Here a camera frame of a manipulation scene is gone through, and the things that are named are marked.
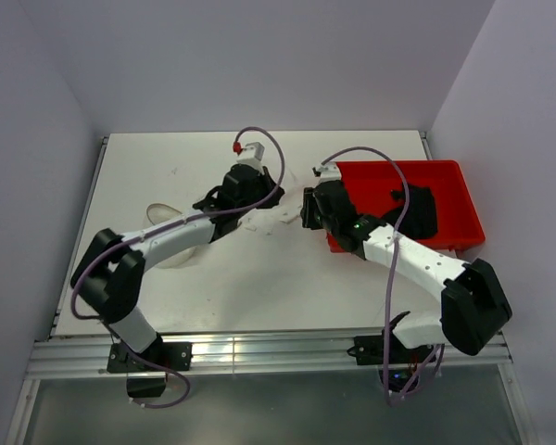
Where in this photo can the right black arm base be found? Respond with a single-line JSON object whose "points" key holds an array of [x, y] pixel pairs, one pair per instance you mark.
{"points": [[370, 350]]}

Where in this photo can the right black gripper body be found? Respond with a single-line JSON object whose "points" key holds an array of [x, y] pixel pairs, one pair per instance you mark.
{"points": [[313, 217]]}

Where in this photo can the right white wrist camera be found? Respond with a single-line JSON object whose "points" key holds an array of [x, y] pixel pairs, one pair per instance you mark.
{"points": [[327, 172]]}

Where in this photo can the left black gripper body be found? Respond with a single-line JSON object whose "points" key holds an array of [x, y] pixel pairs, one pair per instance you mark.
{"points": [[262, 186]]}

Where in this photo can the black garment in bin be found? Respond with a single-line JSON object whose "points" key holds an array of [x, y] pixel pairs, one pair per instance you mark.
{"points": [[420, 219]]}

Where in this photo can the red plastic bin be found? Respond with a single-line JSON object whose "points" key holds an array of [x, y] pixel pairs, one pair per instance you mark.
{"points": [[369, 183]]}

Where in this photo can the white bra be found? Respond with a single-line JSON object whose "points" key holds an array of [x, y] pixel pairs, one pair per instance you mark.
{"points": [[286, 212]]}

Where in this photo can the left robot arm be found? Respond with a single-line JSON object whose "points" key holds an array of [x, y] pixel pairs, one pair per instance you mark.
{"points": [[110, 274]]}

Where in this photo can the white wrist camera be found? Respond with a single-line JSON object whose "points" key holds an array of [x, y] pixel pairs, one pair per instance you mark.
{"points": [[327, 172], [250, 154]]}

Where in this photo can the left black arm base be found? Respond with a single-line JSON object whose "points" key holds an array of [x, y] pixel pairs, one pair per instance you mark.
{"points": [[149, 374]]}

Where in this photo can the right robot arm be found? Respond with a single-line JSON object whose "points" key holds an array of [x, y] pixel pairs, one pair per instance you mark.
{"points": [[472, 306]]}

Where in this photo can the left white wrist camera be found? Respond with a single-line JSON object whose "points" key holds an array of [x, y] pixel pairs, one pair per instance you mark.
{"points": [[250, 154]]}

